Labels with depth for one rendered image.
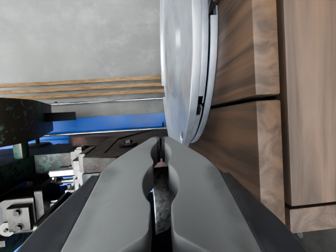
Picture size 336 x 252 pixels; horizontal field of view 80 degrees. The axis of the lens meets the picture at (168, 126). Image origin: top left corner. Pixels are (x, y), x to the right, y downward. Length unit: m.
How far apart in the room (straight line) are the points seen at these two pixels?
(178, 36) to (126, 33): 1.97
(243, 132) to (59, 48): 2.21
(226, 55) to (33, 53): 2.26
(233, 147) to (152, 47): 2.02
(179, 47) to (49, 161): 1.07
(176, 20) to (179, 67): 0.05
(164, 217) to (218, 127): 0.71
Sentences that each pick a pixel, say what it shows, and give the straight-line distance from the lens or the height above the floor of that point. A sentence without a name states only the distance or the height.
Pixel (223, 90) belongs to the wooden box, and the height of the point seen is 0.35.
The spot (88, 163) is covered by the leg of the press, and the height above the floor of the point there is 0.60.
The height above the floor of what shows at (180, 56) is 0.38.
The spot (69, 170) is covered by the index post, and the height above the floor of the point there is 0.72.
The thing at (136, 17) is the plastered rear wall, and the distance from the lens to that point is 2.26.
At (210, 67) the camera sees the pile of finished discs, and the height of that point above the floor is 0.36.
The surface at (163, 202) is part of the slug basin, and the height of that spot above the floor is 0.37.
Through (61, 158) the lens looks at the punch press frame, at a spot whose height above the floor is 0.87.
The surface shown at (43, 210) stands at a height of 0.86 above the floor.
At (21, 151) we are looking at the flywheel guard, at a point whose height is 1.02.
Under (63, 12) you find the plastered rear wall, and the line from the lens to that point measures 2.39.
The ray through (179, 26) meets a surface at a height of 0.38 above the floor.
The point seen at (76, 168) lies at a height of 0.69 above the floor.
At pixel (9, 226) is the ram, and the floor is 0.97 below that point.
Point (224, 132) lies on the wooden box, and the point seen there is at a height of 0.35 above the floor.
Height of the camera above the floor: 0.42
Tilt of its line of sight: 6 degrees down
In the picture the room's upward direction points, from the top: 93 degrees counter-clockwise
